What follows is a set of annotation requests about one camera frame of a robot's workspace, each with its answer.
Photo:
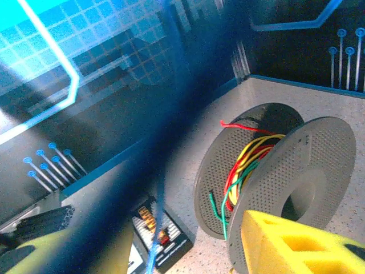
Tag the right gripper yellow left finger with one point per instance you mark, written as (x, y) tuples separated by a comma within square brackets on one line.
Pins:
[(28, 254)]

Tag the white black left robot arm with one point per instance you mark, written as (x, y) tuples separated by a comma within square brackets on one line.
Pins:
[(54, 217)]

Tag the small white black card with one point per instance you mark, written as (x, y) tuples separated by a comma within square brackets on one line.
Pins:
[(131, 262)]

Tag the black board with yellow connectors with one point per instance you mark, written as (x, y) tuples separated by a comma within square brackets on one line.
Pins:
[(171, 245)]

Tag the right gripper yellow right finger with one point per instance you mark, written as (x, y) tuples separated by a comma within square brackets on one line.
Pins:
[(285, 245)]

